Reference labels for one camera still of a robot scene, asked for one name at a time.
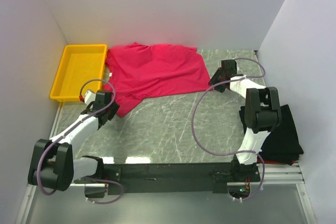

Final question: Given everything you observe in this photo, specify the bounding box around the red t shirt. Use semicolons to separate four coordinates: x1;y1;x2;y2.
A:
103;42;210;118

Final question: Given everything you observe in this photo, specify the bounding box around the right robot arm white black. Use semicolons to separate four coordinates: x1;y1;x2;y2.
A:
208;59;282;182

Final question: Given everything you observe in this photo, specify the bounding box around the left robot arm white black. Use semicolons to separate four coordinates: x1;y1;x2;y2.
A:
27;90;120;195

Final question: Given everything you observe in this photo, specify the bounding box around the folded black t shirt stack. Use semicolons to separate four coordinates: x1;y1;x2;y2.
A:
238;104;305;166

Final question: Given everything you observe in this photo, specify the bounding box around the folded red shirt under stack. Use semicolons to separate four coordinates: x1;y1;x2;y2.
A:
264;160;293;166

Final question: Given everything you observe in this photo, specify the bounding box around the yellow plastic tray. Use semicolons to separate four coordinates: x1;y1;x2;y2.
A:
49;44;107;102

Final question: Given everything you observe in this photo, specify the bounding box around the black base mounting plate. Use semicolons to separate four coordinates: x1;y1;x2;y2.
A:
73;161;263;199

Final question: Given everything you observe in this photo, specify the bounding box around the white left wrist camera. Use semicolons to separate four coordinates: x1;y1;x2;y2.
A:
79;90;96;104

